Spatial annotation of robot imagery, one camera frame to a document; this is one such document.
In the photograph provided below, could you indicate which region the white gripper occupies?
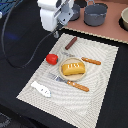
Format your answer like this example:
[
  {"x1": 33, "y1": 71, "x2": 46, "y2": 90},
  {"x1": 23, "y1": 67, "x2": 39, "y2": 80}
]
[{"x1": 37, "y1": 0, "x2": 74, "y2": 38}]

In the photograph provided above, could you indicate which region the brown toy sausage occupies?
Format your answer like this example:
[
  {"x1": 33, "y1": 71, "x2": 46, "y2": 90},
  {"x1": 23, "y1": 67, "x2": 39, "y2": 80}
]
[{"x1": 65, "y1": 37, "x2": 77, "y2": 50}]

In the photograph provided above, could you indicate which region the red toy tomato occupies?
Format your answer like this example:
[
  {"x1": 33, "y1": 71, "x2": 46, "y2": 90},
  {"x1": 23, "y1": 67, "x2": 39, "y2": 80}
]
[{"x1": 46, "y1": 54, "x2": 58, "y2": 65}]

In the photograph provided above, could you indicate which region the yellow toy bread loaf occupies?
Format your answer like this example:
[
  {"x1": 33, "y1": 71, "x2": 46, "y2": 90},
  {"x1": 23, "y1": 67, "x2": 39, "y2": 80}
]
[{"x1": 62, "y1": 62, "x2": 85, "y2": 75}]

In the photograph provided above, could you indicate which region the small grey saucepan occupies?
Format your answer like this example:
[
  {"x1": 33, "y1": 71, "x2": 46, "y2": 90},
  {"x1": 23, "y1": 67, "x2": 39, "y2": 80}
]
[{"x1": 69, "y1": 4, "x2": 80, "y2": 21}]

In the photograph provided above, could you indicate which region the large grey pot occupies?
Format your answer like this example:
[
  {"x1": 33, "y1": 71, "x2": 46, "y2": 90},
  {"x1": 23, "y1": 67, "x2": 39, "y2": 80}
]
[{"x1": 84, "y1": 0, "x2": 107, "y2": 26}]

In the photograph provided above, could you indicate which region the brown wooden tray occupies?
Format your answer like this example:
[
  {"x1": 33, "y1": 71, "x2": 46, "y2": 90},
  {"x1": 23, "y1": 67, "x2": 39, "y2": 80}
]
[{"x1": 66, "y1": 1, "x2": 128, "y2": 43}]

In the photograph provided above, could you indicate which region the round beige plate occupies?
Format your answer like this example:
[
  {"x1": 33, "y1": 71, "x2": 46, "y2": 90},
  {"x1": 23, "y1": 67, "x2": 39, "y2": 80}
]
[{"x1": 59, "y1": 57, "x2": 86, "y2": 81}]

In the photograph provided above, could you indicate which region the beige bowl on burner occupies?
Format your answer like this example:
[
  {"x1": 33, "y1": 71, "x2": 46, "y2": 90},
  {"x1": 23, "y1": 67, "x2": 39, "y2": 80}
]
[{"x1": 121, "y1": 7, "x2": 128, "y2": 30}]

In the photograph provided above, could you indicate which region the woven beige placemat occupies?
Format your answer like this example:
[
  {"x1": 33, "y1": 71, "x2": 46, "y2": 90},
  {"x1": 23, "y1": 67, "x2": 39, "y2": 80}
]
[{"x1": 17, "y1": 34, "x2": 118, "y2": 128}]

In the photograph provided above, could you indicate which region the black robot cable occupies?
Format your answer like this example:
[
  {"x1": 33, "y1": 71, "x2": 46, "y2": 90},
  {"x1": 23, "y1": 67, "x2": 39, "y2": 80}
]
[{"x1": 0, "y1": 0, "x2": 56, "y2": 69}]

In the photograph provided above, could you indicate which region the knife with wooden handle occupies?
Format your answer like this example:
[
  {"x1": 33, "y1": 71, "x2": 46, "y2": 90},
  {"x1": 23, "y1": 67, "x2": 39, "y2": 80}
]
[{"x1": 61, "y1": 52, "x2": 101, "y2": 65}]

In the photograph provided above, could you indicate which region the fork with wooden handle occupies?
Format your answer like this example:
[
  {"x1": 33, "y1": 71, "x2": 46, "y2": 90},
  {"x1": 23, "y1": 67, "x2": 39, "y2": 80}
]
[{"x1": 47, "y1": 73, "x2": 89, "y2": 92}]

